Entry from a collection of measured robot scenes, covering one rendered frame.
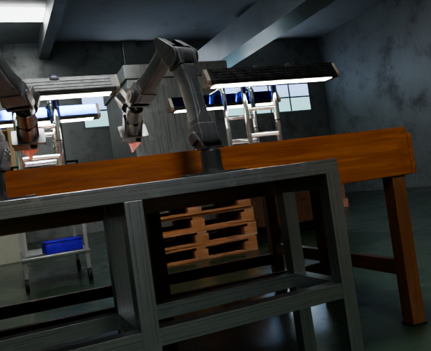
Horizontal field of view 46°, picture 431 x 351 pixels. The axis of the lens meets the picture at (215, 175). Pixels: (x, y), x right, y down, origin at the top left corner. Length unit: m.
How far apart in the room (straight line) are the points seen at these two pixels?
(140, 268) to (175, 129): 5.52
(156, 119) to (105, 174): 5.06
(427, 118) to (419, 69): 1.01
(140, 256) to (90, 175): 0.46
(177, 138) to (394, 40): 6.71
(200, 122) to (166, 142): 5.15
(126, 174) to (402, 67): 10.60
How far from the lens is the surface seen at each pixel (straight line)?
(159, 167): 1.66
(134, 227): 1.23
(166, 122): 6.69
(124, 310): 1.51
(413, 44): 11.75
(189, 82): 1.56
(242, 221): 4.74
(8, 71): 1.55
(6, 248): 7.28
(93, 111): 2.52
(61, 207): 1.20
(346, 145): 1.96
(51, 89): 1.95
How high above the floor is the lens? 0.64
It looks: 1 degrees up
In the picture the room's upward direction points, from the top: 8 degrees counter-clockwise
